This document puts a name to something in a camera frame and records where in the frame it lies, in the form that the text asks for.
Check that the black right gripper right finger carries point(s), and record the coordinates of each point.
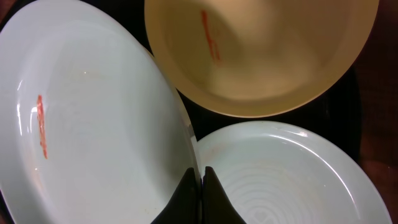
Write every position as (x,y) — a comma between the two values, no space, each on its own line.
(216,206)

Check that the light blue plate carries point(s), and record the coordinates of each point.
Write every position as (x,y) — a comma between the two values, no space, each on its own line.
(278,173)
(91,131)

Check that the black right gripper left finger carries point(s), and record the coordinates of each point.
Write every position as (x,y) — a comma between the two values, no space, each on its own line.
(182,207)

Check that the yellow plate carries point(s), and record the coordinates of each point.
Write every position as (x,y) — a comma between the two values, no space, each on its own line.
(256,58)

